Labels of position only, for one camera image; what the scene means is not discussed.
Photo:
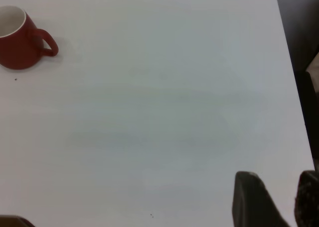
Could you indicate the red ceramic mug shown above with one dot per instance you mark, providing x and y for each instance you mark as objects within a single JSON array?
[{"x": 21, "y": 47}]

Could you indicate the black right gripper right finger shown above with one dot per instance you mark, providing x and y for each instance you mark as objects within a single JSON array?
[{"x": 309, "y": 199}]

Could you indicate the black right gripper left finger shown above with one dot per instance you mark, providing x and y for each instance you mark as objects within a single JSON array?
[{"x": 251, "y": 204}]

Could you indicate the dark base edge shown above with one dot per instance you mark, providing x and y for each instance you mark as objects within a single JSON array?
[{"x": 15, "y": 222}]

